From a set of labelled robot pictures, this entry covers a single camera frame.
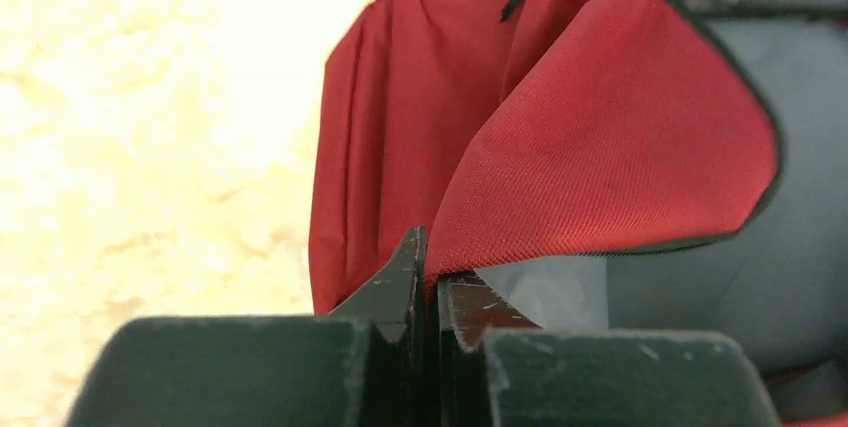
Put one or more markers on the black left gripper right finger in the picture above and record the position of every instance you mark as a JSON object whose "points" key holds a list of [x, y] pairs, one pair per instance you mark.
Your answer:
{"points": [[497, 368]]}

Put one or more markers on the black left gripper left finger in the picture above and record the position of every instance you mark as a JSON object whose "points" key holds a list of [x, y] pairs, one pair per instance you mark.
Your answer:
{"points": [[359, 365]]}

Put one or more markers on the red student backpack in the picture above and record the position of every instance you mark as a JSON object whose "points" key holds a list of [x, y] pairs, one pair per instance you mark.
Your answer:
{"points": [[655, 165]]}

